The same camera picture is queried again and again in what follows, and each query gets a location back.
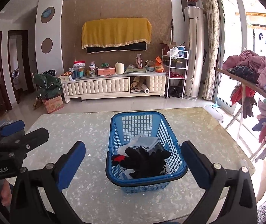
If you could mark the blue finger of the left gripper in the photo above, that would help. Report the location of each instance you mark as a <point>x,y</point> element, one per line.
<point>11,128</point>
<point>30,141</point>

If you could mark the pink storage box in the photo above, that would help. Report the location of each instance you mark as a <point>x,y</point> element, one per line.
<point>106,71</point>

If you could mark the white paper roll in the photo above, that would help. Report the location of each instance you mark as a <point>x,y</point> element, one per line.
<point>145,89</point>

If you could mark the white floor air conditioner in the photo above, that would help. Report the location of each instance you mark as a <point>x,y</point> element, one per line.
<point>194,20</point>

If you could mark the wooden clothes drying rack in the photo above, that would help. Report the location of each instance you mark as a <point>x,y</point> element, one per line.
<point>238,96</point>

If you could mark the blue plastic basket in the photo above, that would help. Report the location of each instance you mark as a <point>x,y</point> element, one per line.
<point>123,128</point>

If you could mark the grey blue cloth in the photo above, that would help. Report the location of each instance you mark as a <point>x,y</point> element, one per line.
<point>140,141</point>

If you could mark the printed cardboard box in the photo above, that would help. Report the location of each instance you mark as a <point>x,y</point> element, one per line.
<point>53,104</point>

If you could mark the yellow cloth covered television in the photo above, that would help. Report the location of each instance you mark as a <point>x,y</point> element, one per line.
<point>116,34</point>

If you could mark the dark green bag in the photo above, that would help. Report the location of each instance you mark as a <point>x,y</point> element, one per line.
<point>48,86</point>

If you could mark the beige patterned curtain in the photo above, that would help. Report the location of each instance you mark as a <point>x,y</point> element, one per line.
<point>213,22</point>

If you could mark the cream cylindrical container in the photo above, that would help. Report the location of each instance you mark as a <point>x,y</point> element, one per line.
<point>119,68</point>

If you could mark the pink clothes pile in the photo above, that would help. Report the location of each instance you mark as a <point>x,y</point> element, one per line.
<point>249,59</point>

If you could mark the black dragon plush toy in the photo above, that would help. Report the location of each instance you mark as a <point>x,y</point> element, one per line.
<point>141,164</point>

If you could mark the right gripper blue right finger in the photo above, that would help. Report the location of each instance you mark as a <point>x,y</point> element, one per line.
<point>199,165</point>

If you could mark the orange bag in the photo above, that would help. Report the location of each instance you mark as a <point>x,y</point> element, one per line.
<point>159,68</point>

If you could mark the blue round wall clock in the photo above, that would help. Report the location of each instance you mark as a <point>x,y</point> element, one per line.
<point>46,13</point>

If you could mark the cream tufted tv cabinet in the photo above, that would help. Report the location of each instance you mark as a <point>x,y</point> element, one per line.
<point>115,86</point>

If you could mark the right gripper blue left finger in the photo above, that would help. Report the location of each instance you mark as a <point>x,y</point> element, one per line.
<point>68,164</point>

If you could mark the person's left hand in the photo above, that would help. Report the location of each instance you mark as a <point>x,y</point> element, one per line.
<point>5,193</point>

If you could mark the white metal shelf rack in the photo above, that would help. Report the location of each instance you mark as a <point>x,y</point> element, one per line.
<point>176,67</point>

